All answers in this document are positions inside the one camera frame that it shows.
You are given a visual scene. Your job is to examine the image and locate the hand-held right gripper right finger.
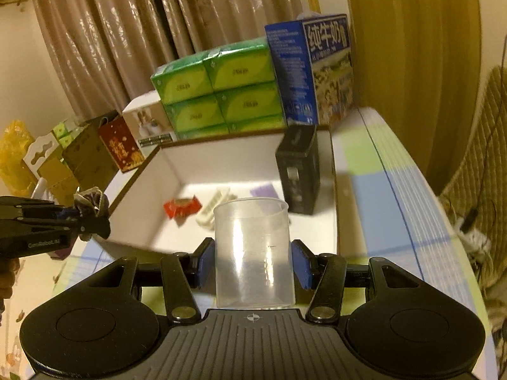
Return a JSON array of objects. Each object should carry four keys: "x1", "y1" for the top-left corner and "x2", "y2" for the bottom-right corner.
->
[{"x1": 292, "y1": 239, "x2": 425, "y2": 323}]

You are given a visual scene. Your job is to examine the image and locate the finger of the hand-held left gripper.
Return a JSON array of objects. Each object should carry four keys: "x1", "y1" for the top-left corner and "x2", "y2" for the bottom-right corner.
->
[
  {"x1": 0, "y1": 195, "x2": 80, "y2": 223},
  {"x1": 23, "y1": 217, "x2": 112, "y2": 242}
]

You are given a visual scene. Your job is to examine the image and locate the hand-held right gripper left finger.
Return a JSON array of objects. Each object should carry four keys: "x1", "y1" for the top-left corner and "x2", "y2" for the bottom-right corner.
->
[{"x1": 84, "y1": 237, "x2": 217, "y2": 323}]

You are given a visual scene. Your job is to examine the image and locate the dark fabric scrunchie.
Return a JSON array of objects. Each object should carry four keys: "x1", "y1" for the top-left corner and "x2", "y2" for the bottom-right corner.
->
[{"x1": 74, "y1": 187, "x2": 110, "y2": 219}]

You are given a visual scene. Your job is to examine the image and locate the clear plastic cup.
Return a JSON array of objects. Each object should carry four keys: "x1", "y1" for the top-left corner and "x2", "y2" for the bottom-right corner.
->
[{"x1": 213, "y1": 197, "x2": 296, "y2": 310}]

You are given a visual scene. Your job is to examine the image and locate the white hair clip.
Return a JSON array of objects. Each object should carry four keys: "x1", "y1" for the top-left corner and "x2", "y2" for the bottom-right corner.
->
[{"x1": 196, "y1": 187, "x2": 237, "y2": 229}]

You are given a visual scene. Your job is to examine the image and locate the red snack packet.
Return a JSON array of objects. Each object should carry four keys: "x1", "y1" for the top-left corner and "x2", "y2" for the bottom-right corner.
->
[{"x1": 164, "y1": 195, "x2": 203, "y2": 221}]

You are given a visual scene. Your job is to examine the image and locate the black product box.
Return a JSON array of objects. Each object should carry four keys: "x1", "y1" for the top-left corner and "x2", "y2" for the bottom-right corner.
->
[{"x1": 276, "y1": 125, "x2": 322, "y2": 215}]

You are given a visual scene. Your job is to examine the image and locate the brown cardboard storage box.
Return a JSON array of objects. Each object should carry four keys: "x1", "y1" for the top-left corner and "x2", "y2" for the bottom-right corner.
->
[{"x1": 92, "y1": 126, "x2": 342, "y2": 259}]

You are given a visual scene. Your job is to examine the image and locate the desktop with plaid tablecloth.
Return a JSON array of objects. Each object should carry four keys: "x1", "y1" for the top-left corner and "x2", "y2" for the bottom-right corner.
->
[{"x1": 22, "y1": 106, "x2": 494, "y2": 380}]

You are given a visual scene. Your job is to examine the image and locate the person's left hand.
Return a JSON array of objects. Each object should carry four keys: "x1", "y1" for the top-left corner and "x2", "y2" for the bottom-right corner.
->
[{"x1": 0, "y1": 259, "x2": 20, "y2": 302}]

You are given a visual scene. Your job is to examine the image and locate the small brown cardboard box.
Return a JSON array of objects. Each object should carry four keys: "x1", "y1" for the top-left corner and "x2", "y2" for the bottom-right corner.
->
[{"x1": 37, "y1": 154, "x2": 80, "y2": 207}]

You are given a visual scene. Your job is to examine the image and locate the white cardboard hanger box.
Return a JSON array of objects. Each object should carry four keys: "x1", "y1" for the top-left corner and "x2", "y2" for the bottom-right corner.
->
[{"x1": 23, "y1": 128, "x2": 61, "y2": 175}]

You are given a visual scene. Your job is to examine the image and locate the yellow plastic bag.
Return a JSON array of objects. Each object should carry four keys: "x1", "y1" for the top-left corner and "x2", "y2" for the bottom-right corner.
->
[{"x1": 0, "y1": 120, "x2": 35, "y2": 195}]

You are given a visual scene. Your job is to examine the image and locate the tall brown cardboard box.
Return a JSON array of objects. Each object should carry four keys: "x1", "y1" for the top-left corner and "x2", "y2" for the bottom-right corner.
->
[{"x1": 61, "y1": 118, "x2": 120, "y2": 185}]

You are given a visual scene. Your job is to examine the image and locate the small green tissue packs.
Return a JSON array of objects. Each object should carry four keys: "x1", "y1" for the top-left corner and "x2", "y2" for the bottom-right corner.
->
[{"x1": 51, "y1": 120, "x2": 87, "y2": 144}]

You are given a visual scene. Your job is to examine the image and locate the red gift packet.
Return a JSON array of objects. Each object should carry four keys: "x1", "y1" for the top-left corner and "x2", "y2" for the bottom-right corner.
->
[{"x1": 99, "y1": 116, "x2": 144, "y2": 173}]

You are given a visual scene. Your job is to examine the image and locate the white picture product box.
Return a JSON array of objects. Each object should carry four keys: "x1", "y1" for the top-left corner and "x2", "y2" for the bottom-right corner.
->
[{"x1": 122, "y1": 90, "x2": 177, "y2": 146}]

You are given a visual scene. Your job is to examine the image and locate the white power strip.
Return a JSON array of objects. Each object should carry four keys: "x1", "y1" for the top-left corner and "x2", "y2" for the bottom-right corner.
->
[{"x1": 455, "y1": 213, "x2": 492, "y2": 263}]

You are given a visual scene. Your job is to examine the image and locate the stack of green tissue packs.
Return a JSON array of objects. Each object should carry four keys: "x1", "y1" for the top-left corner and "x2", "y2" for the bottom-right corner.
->
[{"x1": 150, "y1": 37, "x2": 286, "y2": 140}]

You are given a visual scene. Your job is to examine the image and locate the blue milk carton box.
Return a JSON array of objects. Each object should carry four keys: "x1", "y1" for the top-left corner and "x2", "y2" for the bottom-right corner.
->
[{"x1": 264, "y1": 13, "x2": 353, "y2": 128}]

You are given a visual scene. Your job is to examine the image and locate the beige curtain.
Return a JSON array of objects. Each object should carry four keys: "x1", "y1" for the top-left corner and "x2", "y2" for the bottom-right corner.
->
[{"x1": 29, "y1": 0, "x2": 346, "y2": 128}]

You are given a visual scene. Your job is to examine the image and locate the chair with quilted cover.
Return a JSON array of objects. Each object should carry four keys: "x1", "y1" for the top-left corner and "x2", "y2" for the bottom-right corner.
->
[{"x1": 439, "y1": 66, "x2": 507, "y2": 208}]

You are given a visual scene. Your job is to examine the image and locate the wooden cabinet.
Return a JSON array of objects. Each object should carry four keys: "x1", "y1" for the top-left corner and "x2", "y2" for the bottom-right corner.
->
[{"x1": 341, "y1": 0, "x2": 490, "y2": 196}]

